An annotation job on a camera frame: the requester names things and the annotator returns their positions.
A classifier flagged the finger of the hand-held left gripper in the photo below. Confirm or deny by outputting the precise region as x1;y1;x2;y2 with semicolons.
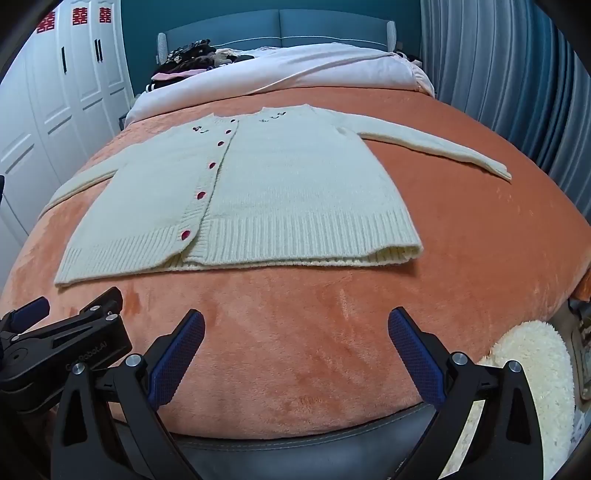
46;287;124;350
0;296;51;334

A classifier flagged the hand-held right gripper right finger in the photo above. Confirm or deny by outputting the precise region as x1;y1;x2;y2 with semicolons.
387;307;546;480

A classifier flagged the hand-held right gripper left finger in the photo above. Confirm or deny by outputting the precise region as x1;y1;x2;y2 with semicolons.
51;308;206;480

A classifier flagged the cream knit cardigan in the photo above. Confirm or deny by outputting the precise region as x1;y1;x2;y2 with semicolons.
39;104;513;287

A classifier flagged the pile of dark clothes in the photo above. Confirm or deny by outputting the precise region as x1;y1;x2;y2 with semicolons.
145;39;256;93

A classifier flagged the orange plush blanket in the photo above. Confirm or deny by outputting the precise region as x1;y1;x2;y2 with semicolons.
0;85;591;439

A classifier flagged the white fluffy rug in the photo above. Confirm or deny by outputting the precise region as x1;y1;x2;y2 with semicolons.
462;319;575;467

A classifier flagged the black bed footboard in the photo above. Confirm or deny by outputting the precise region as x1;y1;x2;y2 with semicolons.
111;401;439;480

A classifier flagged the white wardrobe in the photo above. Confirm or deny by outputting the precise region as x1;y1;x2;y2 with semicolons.
0;0;136;250

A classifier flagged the blue-grey curtain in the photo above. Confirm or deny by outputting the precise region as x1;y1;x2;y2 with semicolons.
419;0;591;208

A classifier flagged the pale pink duvet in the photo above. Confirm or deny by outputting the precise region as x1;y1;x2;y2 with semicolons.
124;42;435;129

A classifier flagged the blue upholstered headboard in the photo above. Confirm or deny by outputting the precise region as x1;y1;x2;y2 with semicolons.
157;8;398;65

